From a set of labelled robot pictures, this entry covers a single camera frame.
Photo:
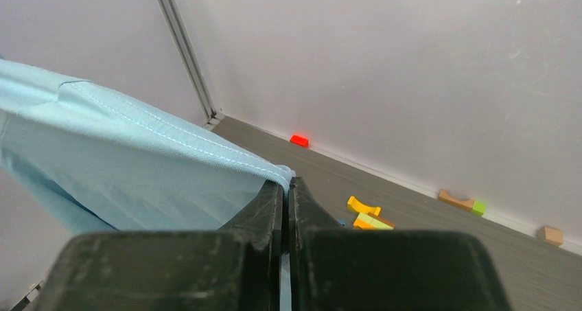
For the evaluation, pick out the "red block by wall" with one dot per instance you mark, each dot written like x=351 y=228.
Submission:
x=300 y=141

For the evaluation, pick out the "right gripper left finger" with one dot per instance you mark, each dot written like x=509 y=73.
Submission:
x=237 y=267

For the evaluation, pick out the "small green block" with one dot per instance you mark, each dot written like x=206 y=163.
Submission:
x=478 y=208

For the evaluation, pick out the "tan arch wooden block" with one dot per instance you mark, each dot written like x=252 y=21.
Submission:
x=445 y=197

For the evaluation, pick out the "light blue printed t-shirt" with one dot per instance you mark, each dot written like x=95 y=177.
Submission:
x=99 y=160

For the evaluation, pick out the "tan wooden cube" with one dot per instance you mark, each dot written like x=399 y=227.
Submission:
x=551 y=235

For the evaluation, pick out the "yellow arch block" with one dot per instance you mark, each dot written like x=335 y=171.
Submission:
x=353 y=204

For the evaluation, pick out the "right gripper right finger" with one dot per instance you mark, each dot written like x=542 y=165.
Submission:
x=336 y=268

